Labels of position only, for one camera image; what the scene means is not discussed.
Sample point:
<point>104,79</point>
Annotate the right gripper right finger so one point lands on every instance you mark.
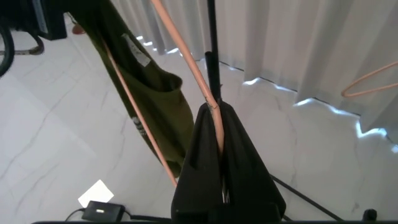
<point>248,186</point>

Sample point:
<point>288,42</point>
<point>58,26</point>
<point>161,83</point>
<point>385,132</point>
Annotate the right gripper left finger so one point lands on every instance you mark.
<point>202,193</point>

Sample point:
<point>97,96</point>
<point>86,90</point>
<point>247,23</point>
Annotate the pink clothes hanger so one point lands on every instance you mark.
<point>199,79</point>
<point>373,90</point>

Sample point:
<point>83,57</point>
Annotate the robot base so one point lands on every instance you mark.
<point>53,18</point>

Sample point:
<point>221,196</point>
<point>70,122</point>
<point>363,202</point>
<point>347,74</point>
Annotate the black clothes rack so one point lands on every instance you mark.
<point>213,37</point>

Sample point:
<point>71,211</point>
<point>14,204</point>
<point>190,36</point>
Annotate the green long-sleeved shirt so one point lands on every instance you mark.
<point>161,109</point>

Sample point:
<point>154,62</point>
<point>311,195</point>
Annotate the black power adapter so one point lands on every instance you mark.
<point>102,211</point>

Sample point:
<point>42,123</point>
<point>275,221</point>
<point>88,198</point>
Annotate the white curtain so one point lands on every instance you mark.
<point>311,37</point>

